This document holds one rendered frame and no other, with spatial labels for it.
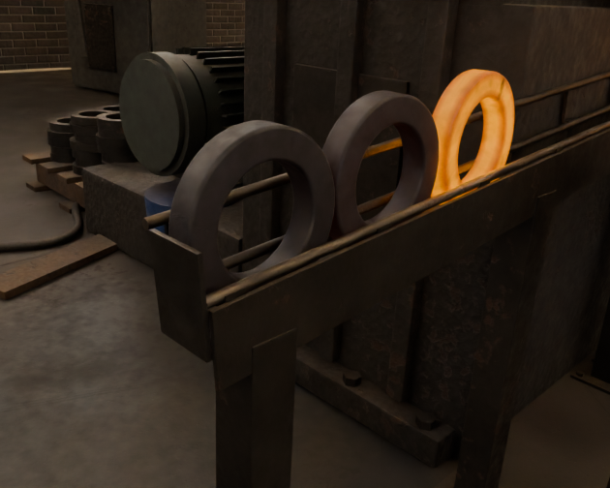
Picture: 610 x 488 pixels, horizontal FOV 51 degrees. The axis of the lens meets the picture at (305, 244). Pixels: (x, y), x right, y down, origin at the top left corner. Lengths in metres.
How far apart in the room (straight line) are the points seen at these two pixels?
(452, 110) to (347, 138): 0.18
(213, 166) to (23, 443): 1.02
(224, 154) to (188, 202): 0.05
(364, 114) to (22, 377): 1.21
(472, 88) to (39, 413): 1.13
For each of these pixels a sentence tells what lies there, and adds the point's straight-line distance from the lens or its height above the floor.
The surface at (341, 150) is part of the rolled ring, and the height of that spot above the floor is 0.73.
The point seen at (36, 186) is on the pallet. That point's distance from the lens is 3.07.
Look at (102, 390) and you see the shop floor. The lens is 1.59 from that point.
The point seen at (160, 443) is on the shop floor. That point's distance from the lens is 1.42.
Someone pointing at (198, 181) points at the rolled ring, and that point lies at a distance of 0.55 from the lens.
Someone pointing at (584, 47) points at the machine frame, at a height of 0.80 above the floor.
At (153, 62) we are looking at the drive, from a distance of 2.04.
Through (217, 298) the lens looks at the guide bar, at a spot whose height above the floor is 0.63.
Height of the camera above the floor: 0.88
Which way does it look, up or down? 22 degrees down
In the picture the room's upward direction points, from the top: 3 degrees clockwise
